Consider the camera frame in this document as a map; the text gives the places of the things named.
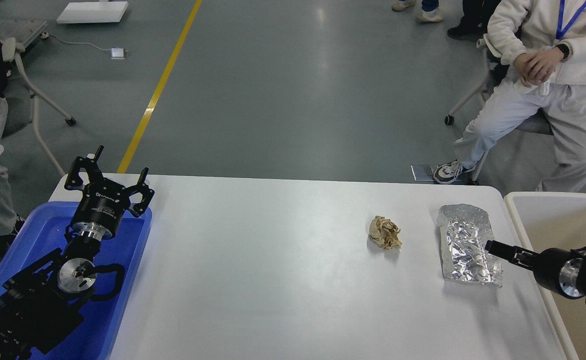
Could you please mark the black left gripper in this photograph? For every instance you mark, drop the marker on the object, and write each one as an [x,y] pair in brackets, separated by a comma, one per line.
[104,201]

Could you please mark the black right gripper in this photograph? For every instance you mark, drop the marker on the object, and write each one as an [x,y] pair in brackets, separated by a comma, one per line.
[554,269]

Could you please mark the silver foil bag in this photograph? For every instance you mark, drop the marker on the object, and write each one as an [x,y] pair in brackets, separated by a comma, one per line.
[464,231]

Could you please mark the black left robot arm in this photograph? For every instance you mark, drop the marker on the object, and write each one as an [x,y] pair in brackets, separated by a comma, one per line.
[66,281]

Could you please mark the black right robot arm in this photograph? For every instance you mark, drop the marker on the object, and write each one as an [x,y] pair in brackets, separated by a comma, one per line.
[582,272]

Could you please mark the beige plastic bin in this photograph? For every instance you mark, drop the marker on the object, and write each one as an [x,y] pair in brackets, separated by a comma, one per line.
[545,220]

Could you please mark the silver floor plate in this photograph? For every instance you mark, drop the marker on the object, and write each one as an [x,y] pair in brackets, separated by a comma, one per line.
[423,173]

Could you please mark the white office chair left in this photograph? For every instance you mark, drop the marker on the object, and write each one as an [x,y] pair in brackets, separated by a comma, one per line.
[11,52]

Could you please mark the white office chair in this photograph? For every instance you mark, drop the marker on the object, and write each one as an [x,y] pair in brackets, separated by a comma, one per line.
[11,52]
[537,123]

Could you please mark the crumpled brown paper ball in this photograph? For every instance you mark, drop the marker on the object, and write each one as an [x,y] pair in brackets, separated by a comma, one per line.
[385,233]

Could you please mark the white office chair right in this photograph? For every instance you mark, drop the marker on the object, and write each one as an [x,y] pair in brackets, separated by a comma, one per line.
[537,123]

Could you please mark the blue plastic tray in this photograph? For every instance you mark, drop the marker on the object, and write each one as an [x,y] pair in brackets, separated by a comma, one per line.
[43,232]

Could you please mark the white foam board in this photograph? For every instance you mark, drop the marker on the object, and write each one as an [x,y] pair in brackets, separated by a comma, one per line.
[93,12]

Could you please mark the seated person in white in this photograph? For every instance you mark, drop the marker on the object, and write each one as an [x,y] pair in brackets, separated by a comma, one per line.
[543,42]

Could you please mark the standing person in black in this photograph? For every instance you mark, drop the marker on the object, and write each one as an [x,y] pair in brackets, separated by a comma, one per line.
[473,24]

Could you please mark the standing person in jeans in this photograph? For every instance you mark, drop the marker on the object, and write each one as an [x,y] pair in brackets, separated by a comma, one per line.
[429,12]

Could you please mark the white power adapter with cable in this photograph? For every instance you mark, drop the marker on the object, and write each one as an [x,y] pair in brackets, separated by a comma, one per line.
[115,53]

